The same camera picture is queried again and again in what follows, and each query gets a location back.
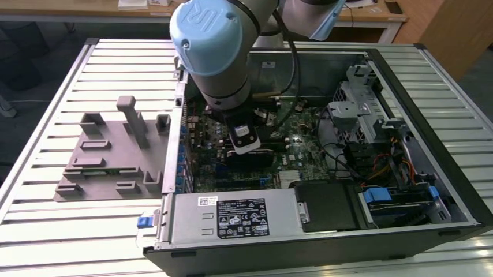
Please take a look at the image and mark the black graphics card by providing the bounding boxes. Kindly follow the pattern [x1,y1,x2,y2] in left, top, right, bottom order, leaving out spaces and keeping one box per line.
[225,148,278,169]

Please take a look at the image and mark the black expansion slot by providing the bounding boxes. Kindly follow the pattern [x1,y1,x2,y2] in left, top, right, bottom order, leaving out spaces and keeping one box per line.
[214,179,259,188]

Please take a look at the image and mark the green motherboard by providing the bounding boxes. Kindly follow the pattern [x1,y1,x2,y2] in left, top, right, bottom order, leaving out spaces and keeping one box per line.
[183,98,348,193]

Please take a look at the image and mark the silver finned heatsink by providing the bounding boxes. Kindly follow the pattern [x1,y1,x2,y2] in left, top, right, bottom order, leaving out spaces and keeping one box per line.
[280,170,305,185]

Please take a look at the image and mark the grey parts rack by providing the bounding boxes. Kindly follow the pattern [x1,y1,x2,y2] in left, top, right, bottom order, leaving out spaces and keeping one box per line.
[52,95,174,203]

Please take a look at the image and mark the silver power supply unit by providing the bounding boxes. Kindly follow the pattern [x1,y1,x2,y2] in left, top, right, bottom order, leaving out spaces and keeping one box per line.
[169,190,305,245]

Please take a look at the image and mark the green RAM stick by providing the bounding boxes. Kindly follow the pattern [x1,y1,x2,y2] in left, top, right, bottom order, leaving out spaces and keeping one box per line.
[75,168,127,176]

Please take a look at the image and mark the black plastic housing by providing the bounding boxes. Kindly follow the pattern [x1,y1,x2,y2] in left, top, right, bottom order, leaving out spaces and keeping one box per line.
[344,143,374,170]

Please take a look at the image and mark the silver perforated drive cage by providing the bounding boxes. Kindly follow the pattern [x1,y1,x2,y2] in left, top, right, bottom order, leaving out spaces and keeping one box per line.
[332,65,390,145]

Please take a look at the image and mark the black plastic shroud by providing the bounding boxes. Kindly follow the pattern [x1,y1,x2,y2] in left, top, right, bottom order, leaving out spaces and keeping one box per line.
[290,179,372,234]

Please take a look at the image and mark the grey plastic drive latch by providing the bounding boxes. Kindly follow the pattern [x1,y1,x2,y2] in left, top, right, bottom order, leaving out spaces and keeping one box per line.
[372,117,416,145]

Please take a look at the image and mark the wooden desk white legs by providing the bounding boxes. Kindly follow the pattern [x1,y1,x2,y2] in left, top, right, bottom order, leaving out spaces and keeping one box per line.
[0,0,410,44]

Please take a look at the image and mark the blue disk carrier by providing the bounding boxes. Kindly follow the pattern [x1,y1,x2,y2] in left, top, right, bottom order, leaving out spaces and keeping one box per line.
[364,186,394,207]

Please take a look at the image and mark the black PC case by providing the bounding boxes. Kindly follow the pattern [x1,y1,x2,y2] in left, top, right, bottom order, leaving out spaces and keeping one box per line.
[137,47,493,277]

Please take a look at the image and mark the grey chair base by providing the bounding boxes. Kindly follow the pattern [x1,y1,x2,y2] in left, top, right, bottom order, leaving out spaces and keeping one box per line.
[0,93,19,118]

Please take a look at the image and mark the silver disk bay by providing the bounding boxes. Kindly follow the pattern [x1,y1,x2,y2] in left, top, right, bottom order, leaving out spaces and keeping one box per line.
[358,184,456,230]

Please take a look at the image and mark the wooden cabinet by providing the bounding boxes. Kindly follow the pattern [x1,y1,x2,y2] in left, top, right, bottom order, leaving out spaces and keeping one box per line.
[393,0,493,83]

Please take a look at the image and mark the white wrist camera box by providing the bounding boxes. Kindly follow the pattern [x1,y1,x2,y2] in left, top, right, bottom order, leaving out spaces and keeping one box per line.
[227,115,264,155]

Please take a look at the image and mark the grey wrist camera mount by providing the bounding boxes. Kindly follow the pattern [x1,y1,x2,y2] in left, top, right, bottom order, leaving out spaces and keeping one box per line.
[253,108,273,125]

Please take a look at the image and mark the black cable brass connector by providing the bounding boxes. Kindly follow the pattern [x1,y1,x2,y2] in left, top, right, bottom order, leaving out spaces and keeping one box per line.
[250,4,302,98]

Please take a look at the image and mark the black camera cable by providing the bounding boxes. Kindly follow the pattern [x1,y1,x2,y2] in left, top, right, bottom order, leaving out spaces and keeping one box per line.
[269,57,305,130]

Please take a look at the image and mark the silver metal bracket box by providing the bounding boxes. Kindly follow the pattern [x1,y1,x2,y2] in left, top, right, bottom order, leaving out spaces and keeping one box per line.
[326,101,374,131]

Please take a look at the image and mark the black looped cable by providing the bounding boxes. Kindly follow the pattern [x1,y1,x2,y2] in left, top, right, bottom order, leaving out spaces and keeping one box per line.
[322,142,364,181]

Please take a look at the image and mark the yellow orange red wires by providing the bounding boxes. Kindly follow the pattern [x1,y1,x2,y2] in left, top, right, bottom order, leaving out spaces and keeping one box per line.
[369,137,421,185]

